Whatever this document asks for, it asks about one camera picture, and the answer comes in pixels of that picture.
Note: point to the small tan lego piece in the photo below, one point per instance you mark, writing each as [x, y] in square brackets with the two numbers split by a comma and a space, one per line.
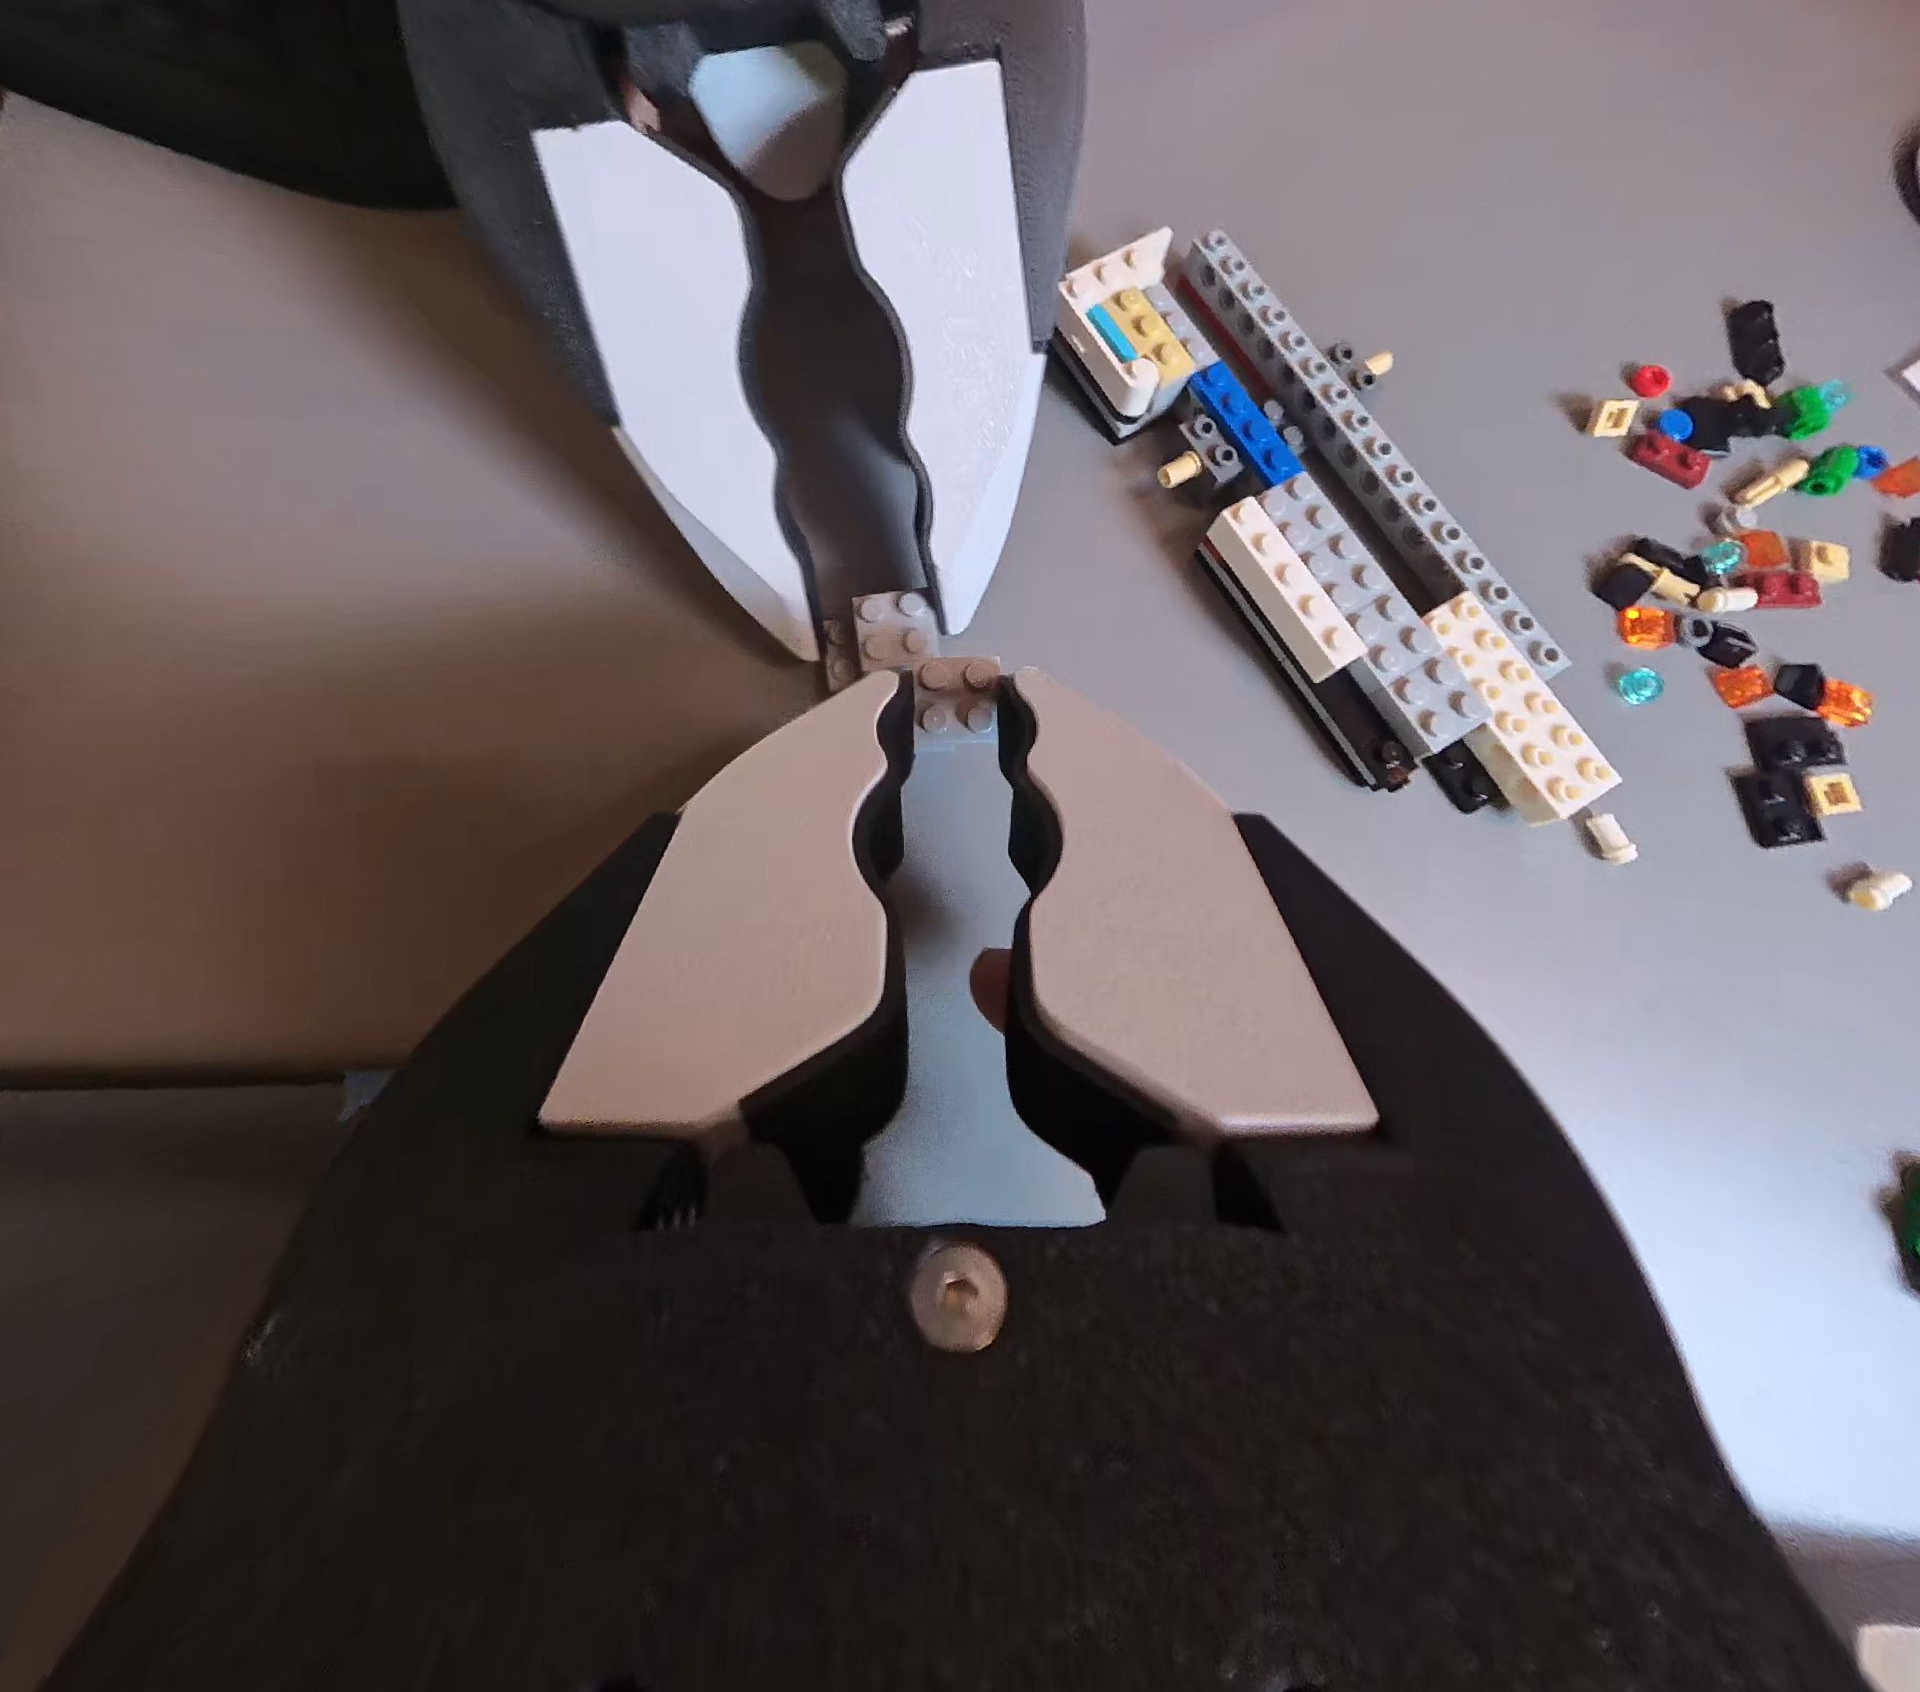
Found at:
[1611, 836]

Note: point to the black lego plate assembly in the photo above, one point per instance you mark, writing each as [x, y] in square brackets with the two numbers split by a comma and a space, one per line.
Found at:
[1792, 785]

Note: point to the grey lego plate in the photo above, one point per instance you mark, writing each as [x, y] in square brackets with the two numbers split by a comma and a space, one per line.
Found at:
[892, 630]
[956, 694]

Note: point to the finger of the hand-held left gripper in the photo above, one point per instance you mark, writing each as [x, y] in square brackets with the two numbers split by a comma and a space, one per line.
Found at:
[661, 342]
[960, 297]

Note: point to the lego campfire on green plate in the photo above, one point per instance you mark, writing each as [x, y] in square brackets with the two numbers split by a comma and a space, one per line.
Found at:
[1909, 1213]

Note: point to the pile of loose lego pieces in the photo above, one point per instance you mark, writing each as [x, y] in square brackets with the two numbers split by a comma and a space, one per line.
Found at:
[1741, 582]

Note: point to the teal transparent round stud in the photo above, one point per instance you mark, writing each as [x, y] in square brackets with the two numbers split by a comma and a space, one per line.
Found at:
[1640, 687]

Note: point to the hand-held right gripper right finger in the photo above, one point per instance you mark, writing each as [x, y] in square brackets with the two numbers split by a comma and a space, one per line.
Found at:
[1184, 957]

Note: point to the small white lego piece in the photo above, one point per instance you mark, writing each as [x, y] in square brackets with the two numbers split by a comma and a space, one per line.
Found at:
[1874, 888]

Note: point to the grey lego model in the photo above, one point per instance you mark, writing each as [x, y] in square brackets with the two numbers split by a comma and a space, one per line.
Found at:
[1351, 552]

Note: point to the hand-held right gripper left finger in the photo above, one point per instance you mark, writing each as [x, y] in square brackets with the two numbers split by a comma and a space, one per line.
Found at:
[721, 957]

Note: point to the person's right hand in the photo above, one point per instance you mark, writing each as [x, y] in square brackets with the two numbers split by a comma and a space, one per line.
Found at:
[991, 986]

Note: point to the black wrist rest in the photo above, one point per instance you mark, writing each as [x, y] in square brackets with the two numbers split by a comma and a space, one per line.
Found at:
[194, 42]

